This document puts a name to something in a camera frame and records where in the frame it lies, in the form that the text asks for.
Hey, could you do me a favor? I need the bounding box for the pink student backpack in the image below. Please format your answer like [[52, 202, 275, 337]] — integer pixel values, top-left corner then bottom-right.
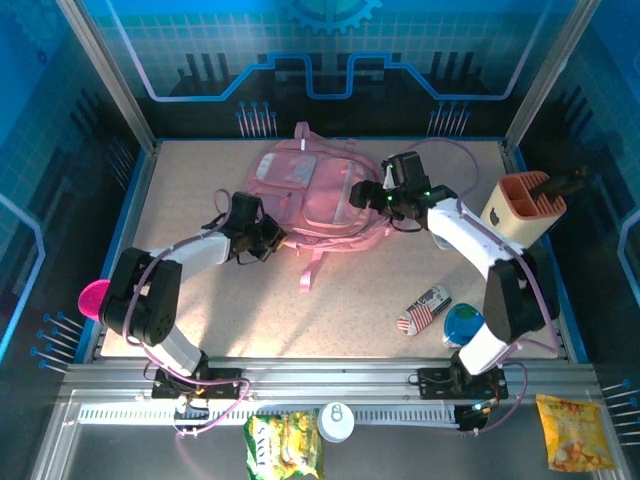
[[252, 122, 396, 295]]

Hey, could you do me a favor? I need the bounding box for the green snack bag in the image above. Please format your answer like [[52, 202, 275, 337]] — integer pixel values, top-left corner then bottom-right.
[[243, 410, 325, 480]]

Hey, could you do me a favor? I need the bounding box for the yellow snack bag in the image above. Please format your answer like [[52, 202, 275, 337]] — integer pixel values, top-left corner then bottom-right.
[[535, 393, 617, 473]]

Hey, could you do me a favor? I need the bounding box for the flag print pencil case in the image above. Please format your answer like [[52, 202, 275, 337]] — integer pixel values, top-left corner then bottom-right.
[[397, 284, 453, 337]]

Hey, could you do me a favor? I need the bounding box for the beige orange-top pen holder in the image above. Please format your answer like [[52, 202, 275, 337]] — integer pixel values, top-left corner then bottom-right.
[[478, 170, 568, 246]]

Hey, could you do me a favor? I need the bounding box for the blue green globe pouch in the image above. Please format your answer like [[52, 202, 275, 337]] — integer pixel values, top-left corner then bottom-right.
[[442, 303, 486, 350]]

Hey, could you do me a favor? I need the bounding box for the black tool in holder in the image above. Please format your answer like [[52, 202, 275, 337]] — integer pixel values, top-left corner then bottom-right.
[[534, 167, 587, 209]]

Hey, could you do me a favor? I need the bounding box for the magenta plastic cup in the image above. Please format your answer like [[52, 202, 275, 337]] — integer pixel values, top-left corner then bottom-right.
[[77, 279, 111, 321]]

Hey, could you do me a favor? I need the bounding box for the black controller board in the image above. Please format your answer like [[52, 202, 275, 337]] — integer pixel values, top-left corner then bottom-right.
[[457, 403, 491, 434]]

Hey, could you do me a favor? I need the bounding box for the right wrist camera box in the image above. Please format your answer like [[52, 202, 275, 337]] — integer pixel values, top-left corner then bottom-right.
[[382, 151, 430, 190]]

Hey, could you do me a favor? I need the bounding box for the aluminium rail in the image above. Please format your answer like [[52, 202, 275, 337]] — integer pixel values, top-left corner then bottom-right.
[[59, 355, 601, 401]]

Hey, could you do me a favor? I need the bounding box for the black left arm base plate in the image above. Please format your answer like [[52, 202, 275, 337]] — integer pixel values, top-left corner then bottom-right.
[[151, 368, 250, 400]]

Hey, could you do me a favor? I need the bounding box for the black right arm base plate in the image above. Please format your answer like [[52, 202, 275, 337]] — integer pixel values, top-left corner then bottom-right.
[[417, 367, 509, 401]]

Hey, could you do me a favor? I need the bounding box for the aluminium frame post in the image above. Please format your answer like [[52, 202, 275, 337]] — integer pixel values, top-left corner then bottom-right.
[[502, 0, 601, 151], [54, 0, 162, 154]]

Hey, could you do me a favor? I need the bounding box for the white slotted cable duct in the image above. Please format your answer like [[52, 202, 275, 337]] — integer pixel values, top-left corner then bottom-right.
[[78, 403, 461, 427]]

